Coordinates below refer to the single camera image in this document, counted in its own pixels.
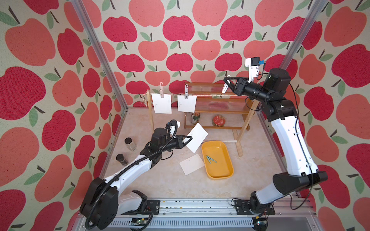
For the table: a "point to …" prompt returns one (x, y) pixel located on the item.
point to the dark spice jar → (120, 158)
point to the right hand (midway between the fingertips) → (227, 82)
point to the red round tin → (218, 121)
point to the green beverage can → (195, 117)
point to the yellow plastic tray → (217, 160)
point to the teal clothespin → (209, 159)
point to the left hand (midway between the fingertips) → (192, 142)
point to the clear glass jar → (130, 144)
